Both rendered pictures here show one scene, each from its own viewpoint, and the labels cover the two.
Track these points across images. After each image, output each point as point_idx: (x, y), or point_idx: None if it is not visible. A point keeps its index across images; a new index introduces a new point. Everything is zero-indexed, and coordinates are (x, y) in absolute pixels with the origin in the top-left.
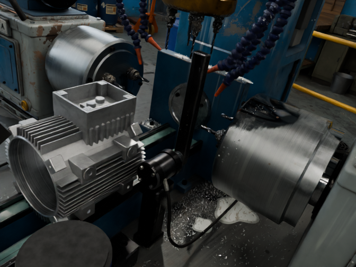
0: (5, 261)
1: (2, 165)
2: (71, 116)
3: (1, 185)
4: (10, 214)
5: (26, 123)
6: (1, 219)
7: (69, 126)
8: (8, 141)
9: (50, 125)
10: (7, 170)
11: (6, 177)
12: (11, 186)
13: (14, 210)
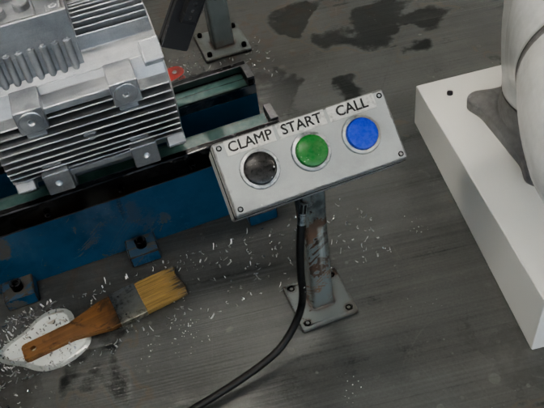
0: (227, 80)
1: (196, 403)
2: (65, 2)
3: (211, 349)
4: (206, 133)
5: (125, 72)
6: (218, 129)
7: (78, 2)
8: (166, 75)
9: (103, 3)
10: (190, 397)
11: (197, 372)
12: (193, 340)
13: (199, 138)
